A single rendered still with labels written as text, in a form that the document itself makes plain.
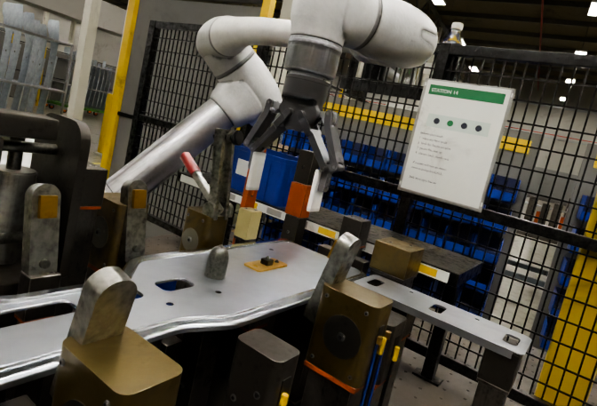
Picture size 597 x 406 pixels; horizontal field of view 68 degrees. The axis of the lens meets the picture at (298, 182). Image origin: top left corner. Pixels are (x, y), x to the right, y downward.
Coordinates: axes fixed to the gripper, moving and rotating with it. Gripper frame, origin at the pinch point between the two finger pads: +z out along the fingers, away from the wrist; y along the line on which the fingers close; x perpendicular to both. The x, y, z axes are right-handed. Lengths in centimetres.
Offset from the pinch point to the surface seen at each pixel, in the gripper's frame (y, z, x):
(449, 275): -23.2, 11.1, -32.4
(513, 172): -3, -14, -203
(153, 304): -3.9, 13.1, 26.8
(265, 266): -1.0, 12.9, 1.5
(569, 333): -46, 20, -58
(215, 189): 14.0, 3.1, 1.8
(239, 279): -2.6, 13.2, 9.8
